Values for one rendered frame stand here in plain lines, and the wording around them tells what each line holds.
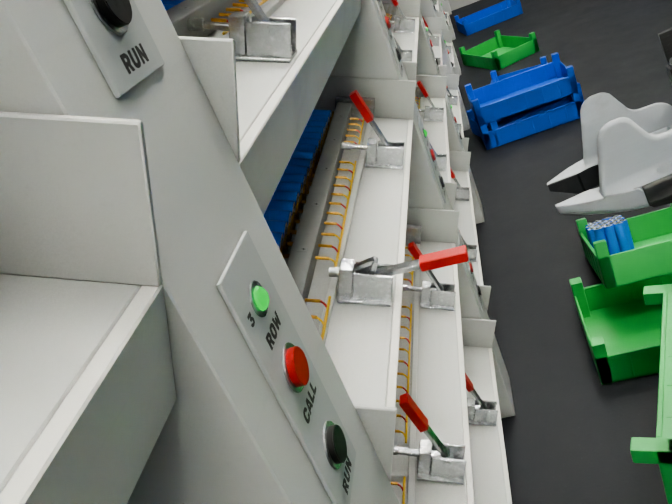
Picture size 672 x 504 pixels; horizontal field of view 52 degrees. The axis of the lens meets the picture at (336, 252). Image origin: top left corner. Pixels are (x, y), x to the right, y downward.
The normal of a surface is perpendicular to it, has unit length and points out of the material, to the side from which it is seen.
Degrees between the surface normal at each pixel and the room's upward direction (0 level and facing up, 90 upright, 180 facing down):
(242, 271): 90
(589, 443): 0
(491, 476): 23
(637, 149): 90
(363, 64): 90
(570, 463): 0
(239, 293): 90
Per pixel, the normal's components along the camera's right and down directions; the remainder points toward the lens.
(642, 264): -0.23, 0.18
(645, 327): -0.36, -0.83
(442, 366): 0.02, -0.87
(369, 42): -0.11, 0.48
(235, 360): 0.93, -0.26
